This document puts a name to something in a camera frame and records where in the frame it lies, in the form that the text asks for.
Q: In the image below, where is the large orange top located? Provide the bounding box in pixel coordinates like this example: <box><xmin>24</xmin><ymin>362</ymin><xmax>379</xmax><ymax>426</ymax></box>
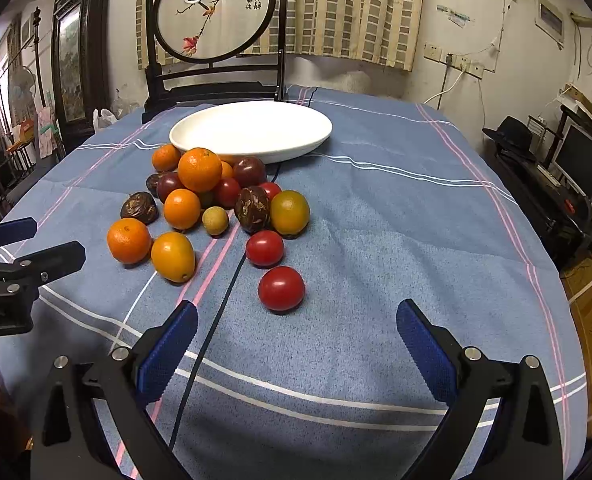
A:
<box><xmin>177</xmin><ymin>148</ymin><xmax>222</xmax><ymax>193</ymax></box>

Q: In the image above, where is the black hat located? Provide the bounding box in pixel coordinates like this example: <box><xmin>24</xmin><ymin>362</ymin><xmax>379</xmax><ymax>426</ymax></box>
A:
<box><xmin>482</xmin><ymin>116</ymin><xmax>532</xmax><ymax>154</ymax></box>

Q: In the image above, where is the small orange by plate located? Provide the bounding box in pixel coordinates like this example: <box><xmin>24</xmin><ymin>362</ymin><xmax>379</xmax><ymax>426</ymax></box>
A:
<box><xmin>151</xmin><ymin>144</ymin><xmax>181</xmax><ymax>172</ymax></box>

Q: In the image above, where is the black cable on table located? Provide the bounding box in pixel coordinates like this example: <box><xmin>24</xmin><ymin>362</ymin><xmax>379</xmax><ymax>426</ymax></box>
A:
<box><xmin>168</xmin><ymin>161</ymin><xmax>283</xmax><ymax>453</ymax></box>

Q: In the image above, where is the yellow-green tomato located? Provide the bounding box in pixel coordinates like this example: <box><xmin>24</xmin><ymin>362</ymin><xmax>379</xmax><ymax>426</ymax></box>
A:
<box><xmin>270</xmin><ymin>190</ymin><xmax>310</xmax><ymax>237</ymax></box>

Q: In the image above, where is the orange mandarin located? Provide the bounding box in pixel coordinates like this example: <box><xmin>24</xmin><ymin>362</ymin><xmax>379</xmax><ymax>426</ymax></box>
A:
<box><xmin>164</xmin><ymin>188</ymin><xmax>202</xmax><ymax>231</ymax></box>
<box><xmin>106</xmin><ymin>218</ymin><xmax>153</xmax><ymax>266</ymax></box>

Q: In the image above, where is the dark purple tomato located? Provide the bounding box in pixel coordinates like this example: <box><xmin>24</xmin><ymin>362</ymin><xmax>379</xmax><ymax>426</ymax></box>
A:
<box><xmin>156</xmin><ymin>172</ymin><xmax>184</xmax><ymax>203</ymax></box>
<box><xmin>233</xmin><ymin>156</ymin><xmax>267</xmax><ymax>188</ymax></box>

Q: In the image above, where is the yellow-orange citrus front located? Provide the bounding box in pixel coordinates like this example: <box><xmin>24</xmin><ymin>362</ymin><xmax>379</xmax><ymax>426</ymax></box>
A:
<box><xmin>151</xmin><ymin>232</ymin><xmax>196</xmax><ymax>284</ymax></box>

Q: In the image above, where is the small yellow-green longan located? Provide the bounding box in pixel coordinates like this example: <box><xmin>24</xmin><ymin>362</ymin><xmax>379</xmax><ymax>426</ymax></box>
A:
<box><xmin>202</xmin><ymin>206</ymin><xmax>230</xmax><ymax>237</ymax></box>

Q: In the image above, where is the blue striped tablecloth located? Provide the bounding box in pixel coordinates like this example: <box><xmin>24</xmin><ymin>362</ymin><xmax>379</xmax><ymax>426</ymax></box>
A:
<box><xmin>0</xmin><ymin>88</ymin><xmax>587</xmax><ymax>479</ymax></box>

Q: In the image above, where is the dark framed painting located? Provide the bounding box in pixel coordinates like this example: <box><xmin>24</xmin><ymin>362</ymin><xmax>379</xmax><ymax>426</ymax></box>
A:
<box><xmin>51</xmin><ymin>0</ymin><xmax>110</xmax><ymax>151</ymax></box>

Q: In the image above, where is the dark purple tomato right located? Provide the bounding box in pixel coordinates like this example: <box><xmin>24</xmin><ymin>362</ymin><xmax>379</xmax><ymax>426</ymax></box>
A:
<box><xmin>233</xmin><ymin>156</ymin><xmax>267</xmax><ymax>188</ymax></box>

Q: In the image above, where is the wall power strip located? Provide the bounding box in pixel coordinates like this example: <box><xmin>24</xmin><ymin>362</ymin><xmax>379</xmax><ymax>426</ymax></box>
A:
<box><xmin>423</xmin><ymin>42</ymin><xmax>485</xmax><ymax>79</ymax></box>

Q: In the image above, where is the small red tomato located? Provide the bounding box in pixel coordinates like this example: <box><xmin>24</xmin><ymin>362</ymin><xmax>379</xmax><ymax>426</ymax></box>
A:
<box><xmin>259</xmin><ymin>182</ymin><xmax>282</xmax><ymax>200</ymax></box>

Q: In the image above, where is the wrinkled passion fruit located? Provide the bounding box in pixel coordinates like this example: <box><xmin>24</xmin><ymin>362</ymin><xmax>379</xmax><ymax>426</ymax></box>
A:
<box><xmin>234</xmin><ymin>185</ymin><xmax>270</xmax><ymax>234</ymax></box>
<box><xmin>120</xmin><ymin>192</ymin><xmax>159</xmax><ymax>226</ymax></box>

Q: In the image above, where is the white plastic bag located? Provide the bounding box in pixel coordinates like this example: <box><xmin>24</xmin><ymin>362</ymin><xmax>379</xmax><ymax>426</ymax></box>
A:
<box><xmin>92</xmin><ymin>108</ymin><xmax>118</xmax><ymax>133</ymax></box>

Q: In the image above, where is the dark purple tomato left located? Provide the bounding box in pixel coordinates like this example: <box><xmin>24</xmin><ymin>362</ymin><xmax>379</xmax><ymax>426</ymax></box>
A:
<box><xmin>156</xmin><ymin>172</ymin><xmax>184</xmax><ymax>203</ymax></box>

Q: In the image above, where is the computer monitor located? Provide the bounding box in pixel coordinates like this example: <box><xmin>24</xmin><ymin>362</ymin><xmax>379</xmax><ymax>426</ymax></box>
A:
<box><xmin>553</xmin><ymin>119</ymin><xmax>592</xmax><ymax>197</ymax></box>

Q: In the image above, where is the white round plate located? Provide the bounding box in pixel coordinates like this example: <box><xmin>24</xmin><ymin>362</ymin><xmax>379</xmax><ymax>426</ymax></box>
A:
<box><xmin>169</xmin><ymin>101</ymin><xmax>333</xmax><ymax>165</ymax></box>

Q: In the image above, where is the small orange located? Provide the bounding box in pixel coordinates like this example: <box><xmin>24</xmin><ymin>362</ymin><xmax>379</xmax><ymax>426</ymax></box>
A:
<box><xmin>221</xmin><ymin>162</ymin><xmax>233</xmax><ymax>178</ymax></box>
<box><xmin>151</xmin><ymin>144</ymin><xmax>181</xmax><ymax>172</ymax></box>

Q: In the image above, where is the dark passion fruit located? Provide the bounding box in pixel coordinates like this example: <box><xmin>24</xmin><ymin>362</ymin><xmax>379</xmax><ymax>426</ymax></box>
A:
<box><xmin>145</xmin><ymin>172</ymin><xmax>162</xmax><ymax>198</ymax></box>

